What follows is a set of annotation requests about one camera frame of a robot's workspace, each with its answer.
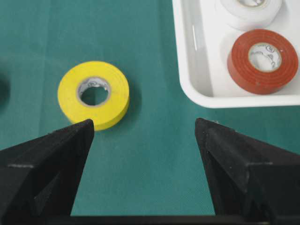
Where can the white plastic case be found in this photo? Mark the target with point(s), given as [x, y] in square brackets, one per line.
[203, 41]

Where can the red tape roll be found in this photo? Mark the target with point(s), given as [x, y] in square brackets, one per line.
[262, 61]

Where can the white tape roll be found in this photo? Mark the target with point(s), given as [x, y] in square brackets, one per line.
[248, 14]

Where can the yellow tape roll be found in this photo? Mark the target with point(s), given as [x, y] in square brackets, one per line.
[94, 90]

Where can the green tape roll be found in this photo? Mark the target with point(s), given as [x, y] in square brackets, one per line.
[4, 91]

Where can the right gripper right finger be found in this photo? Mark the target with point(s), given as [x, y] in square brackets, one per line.
[249, 178]

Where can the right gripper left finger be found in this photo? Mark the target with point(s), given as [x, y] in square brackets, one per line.
[40, 178]

